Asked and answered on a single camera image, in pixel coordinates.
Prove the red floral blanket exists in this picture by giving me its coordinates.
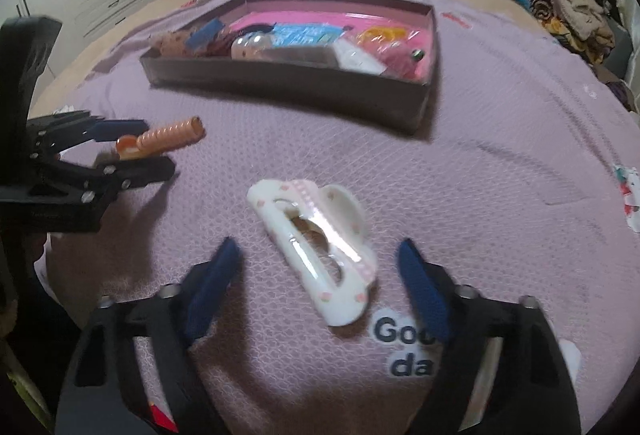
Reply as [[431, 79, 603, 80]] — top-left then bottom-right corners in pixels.
[[149, 403, 178, 435]]

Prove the maroon hair claw clip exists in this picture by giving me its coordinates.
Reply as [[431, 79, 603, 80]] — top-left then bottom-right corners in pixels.
[[205, 24, 273, 57]]

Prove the orange spiral hair tie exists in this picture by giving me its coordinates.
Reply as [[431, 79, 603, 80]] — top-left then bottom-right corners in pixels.
[[115, 116, 207, 161]]

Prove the pile of folded clothes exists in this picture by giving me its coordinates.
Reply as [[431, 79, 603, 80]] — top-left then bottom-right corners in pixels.
[[529, 0, 637, 112]]

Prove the yellow rings plastic bag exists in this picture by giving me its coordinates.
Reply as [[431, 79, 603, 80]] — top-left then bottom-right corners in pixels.
[[355, 26, 420, 56]]

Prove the purple patterned quilt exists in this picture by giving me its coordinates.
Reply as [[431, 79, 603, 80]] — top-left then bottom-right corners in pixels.
[[46, 0, 639, 434]]

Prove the dark cardboard tray box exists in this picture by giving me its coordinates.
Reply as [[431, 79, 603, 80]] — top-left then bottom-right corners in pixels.
[[140, 0, 438, 134]]

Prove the white earring card packet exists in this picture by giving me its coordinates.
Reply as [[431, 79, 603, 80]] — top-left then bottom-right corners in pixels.
[[262, 45, 338, 69]]

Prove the tan bed blanket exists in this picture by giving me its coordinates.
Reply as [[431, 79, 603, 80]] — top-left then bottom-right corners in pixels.
[[29, 0, 542, 117]]

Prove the clear plastic jewelry packet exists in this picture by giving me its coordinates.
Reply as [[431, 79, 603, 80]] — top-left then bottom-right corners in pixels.
[[332, 38, 387, 76]]

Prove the pink fluffy strawberry clip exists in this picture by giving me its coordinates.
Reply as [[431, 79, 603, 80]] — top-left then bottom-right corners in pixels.
[[378, 41, 425, 80]]

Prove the pink blue book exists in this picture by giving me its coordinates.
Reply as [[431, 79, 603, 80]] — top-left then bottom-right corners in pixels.
[[231, 10, 437, 83]]

